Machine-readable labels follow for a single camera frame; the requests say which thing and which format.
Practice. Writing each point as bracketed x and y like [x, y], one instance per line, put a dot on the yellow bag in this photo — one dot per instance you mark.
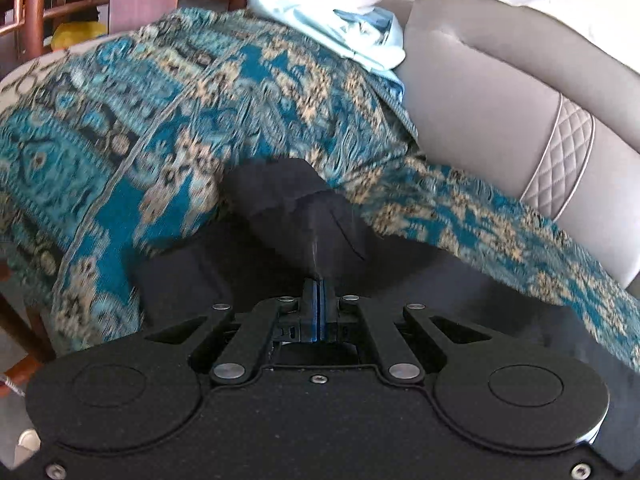
[77, 35]

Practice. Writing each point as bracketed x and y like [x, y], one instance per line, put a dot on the brown wooden frame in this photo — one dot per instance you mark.
[22, 330]

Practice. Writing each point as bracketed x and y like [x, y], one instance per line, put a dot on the light blue garment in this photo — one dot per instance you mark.
[320, 35]

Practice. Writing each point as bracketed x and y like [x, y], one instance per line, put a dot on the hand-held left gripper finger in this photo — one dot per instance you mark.
[312, 312]
[323, 312]

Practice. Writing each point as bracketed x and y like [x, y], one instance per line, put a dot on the beige leather sofa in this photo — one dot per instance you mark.
[490, 125]

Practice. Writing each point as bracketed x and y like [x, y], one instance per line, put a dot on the teal patterned blanket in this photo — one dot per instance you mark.
[210, 110]

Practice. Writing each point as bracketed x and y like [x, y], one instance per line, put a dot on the black pants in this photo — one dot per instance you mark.
[280, 200]

